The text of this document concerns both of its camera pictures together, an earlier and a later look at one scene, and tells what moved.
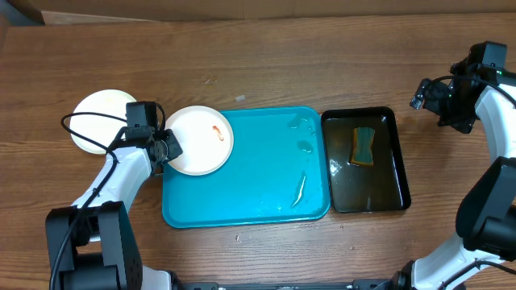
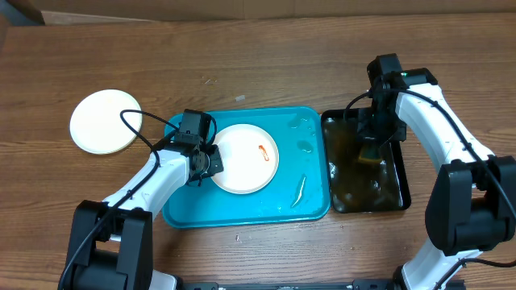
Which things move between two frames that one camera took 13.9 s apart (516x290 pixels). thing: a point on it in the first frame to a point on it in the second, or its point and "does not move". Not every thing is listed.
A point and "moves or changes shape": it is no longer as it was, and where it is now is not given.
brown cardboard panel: (85, 12) does not move
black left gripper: (175, 149) to (218, 167)
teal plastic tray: (278, 171) does not move
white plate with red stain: (205, 136) moves or changes shape
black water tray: (355, 188) does not move
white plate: (101, 129) does not move
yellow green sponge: (362, 151) moves or changes shape
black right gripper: (438, 94) to (368, 132)
